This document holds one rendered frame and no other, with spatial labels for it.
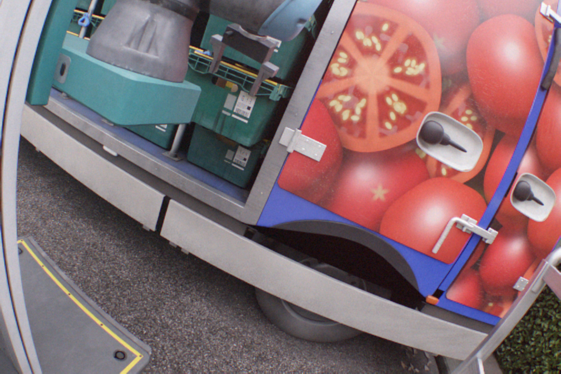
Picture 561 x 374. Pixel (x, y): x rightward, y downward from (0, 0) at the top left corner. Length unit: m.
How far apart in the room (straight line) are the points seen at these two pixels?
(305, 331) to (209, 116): 1.20
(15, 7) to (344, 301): 1.42
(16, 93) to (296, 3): 0.38
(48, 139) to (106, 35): 1.61
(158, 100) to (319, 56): 0.84
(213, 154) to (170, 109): 1.02
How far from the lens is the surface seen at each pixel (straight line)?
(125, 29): 0.38
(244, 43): 0.76
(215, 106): 1.10
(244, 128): 1.07
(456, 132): 1.25
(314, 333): 1.68
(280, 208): 1.20
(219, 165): 1.42
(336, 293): 1.37
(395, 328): 1.54
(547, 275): 0.62
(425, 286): 1.42
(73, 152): 1.77
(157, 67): 0.37
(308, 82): 1.13
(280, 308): 1.61
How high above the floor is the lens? 1.15
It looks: 13 degrees down
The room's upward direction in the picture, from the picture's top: 24 degrees clockwise
